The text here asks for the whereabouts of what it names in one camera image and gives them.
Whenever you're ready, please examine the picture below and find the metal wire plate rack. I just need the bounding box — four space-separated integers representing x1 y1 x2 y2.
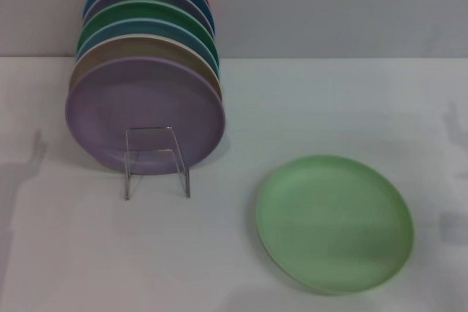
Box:
124 126 192 202

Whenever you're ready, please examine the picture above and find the dark green plate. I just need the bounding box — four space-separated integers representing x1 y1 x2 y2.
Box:
76 0 219 66

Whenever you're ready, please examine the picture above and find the lilac plate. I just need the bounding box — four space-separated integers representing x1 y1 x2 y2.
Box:
64 56 225 176

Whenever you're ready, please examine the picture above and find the tan plate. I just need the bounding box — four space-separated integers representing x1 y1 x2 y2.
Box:
68 34 223 103

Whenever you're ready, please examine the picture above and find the light green plate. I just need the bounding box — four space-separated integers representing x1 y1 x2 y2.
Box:
254 153 416 295

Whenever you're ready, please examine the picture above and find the light blue plate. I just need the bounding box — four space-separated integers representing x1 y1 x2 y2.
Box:
75 18 221 80

